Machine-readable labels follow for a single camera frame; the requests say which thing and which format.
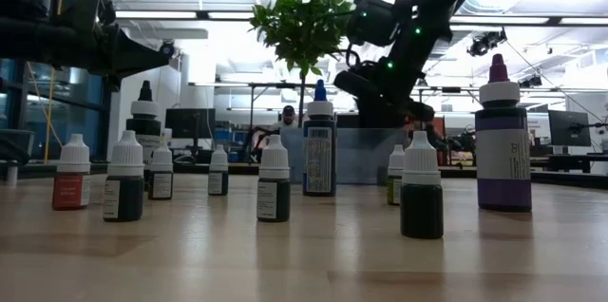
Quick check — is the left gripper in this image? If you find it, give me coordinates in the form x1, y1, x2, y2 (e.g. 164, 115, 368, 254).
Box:
70, 0, 172, 80

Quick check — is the person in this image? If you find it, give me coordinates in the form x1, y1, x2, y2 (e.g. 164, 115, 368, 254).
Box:
268, 104, 305, 136

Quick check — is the black ceiling-mounted camera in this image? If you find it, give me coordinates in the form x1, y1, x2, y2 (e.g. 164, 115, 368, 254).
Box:
466, 28, 508, 58

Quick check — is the long ceiling light strip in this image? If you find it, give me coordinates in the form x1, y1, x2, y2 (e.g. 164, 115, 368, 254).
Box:
448, 15, 608, 27
115, 9, 256, 21

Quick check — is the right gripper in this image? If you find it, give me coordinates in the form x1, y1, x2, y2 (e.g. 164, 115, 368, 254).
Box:
333, 60, 436, 128

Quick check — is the large black food colouring bottle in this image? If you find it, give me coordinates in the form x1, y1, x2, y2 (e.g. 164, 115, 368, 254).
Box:
124, 79, 163, 190

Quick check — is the green potted plant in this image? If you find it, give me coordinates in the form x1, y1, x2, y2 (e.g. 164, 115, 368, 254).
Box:
248, 0, 355, 128

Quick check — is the small dark green dropper bottle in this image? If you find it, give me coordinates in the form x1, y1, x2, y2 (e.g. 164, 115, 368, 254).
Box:
399, 130, 445, 240

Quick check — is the small white ball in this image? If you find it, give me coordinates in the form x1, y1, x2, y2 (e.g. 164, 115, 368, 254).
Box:
147, 139, 175, 201

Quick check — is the grey translucent plastic bin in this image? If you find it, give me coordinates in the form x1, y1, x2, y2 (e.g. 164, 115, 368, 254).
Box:
279, 126, 415, 186

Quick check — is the black computer monitor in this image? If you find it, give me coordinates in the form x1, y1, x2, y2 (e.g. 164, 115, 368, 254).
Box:
547, 109, 593, 148
164, 107, 218, 141

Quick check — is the large blue food colouring bottle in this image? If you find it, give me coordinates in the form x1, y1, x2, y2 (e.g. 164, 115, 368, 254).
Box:
302, 79, 338, 198

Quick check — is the large purple food colouring bottle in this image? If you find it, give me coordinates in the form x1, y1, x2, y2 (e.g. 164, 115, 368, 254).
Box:
475, 53, 533, 214

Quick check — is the small yellow-green dropper bottle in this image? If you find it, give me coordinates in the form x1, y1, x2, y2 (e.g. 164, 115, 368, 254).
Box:
386, 143, 407, 207

